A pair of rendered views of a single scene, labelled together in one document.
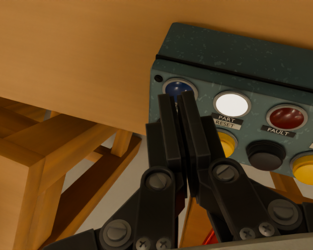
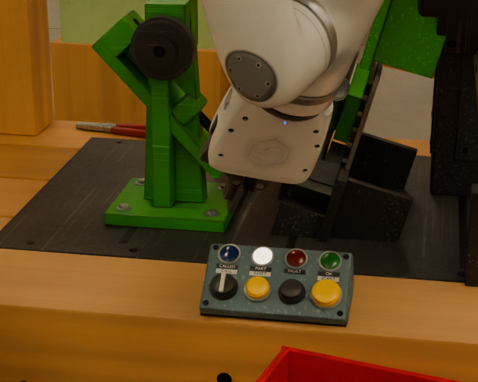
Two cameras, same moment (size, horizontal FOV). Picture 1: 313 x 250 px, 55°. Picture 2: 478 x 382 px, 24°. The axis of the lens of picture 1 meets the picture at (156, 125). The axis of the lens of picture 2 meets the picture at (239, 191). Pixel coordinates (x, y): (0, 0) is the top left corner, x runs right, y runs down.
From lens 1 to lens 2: 1.11 m
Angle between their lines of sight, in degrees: 85
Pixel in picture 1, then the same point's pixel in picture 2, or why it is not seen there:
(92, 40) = (152, 284)
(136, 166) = not seen: outside the picture
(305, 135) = (311, 270)
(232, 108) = (263, 254)
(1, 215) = not seen: outside the picture
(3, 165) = not seen: outside the picture
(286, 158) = (307, 295)
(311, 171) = (321, 284)
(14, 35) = (83, 283)
